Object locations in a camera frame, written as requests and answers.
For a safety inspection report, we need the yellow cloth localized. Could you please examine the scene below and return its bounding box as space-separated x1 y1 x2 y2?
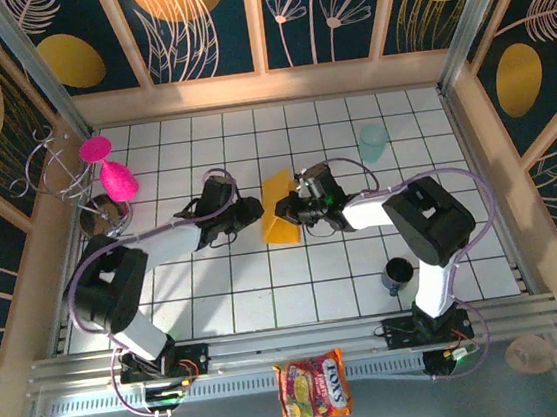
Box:
255 165 305 248

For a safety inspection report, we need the teal translucent plastic cup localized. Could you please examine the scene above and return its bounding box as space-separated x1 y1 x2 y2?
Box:
355 121 394 166

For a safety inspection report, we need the dark mug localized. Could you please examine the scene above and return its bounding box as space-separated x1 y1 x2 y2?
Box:
378 254 419 299

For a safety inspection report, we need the pink wine glass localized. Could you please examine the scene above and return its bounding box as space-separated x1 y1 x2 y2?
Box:
76 131 143 208

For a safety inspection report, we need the Fox's candy bag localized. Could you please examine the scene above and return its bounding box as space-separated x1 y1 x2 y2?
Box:
270 345 355 417

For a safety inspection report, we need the clear wine glass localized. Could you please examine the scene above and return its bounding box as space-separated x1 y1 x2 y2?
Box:
502 330 557 379

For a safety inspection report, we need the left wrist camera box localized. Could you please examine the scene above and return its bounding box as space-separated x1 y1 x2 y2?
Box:
197 171 238 213

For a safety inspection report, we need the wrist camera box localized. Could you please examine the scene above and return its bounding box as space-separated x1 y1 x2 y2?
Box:
197 171 238 213
295 159 343 202

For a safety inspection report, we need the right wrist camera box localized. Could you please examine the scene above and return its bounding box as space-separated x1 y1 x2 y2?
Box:
295 159 343 202

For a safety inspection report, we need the aluminium mounting rail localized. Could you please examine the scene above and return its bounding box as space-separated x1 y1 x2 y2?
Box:
21 291 557 399

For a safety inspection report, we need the silver wire glass rack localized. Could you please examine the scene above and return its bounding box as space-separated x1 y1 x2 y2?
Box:
1 118 136 253

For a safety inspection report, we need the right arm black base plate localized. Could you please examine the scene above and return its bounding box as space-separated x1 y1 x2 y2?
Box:
373 306 475 352

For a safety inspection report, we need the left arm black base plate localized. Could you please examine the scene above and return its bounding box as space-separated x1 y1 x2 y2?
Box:
117 340 213 386

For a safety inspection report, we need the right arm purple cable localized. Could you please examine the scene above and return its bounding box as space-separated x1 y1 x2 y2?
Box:
325 139 518 391

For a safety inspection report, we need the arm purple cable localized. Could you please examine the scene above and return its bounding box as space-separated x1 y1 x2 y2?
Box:
325 139 518 391
53 165 265 417

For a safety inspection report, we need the slotted metal cable tray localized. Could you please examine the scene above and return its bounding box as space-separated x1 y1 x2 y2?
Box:
43 356 430 417

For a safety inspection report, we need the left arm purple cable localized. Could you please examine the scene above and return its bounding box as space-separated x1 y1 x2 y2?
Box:
53 165 265 417

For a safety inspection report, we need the aluminium frame post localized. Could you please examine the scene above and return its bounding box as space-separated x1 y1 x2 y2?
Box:
428 0 532 95
0 0 96 147

